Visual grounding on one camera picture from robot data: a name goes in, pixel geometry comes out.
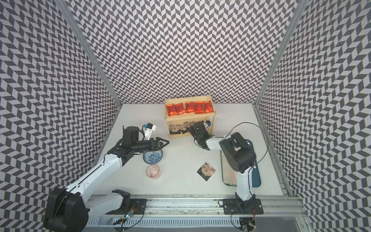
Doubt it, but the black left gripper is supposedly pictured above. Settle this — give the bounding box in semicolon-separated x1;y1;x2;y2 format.
132;137;169;154

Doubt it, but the black tea bag house print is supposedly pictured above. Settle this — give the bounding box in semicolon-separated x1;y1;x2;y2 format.
169;124;182;135
179;122;189;134
197;162;216;181
188;121;196;128

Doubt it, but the red tea bag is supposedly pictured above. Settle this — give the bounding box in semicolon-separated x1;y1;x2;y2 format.
194;101;204;114
174;102;186;115
203;101;214;114
185;101;195;114
166;104;177;117

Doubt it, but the light wooden two-tier shelf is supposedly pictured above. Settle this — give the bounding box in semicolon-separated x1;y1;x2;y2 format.
164;95;216;139

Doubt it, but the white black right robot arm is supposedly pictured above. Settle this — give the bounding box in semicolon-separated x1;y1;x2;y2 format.
189;121;257;210

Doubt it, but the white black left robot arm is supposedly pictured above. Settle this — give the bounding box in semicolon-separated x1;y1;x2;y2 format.
43;126;170;232

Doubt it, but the blue patterned ceramic bowl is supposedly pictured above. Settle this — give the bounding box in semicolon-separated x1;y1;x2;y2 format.
143;150;163;164

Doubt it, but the pink translucent cup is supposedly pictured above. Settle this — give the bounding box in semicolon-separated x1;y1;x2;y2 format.
146;164;160;180

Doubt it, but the teal tray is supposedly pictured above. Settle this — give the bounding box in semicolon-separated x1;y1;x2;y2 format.
221;139;262;188

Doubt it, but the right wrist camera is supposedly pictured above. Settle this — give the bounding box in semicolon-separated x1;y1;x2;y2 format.
203;120;212;128

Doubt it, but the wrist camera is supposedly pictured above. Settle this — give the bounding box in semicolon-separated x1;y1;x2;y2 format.
203;120;212;128
142;123;156;140

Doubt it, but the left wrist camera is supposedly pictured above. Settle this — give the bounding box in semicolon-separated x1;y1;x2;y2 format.
142;123;156;140

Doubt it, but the pink handled metal spoon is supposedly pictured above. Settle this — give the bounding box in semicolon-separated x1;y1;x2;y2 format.
232;171;237;181

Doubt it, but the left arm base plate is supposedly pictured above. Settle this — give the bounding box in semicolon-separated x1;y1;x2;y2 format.
106;199;147;215

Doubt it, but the aluminium mounting rail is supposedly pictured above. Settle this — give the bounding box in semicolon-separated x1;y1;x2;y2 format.
85;195;313;232

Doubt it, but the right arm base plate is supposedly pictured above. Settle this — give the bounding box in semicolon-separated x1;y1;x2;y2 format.
221;198;264;215

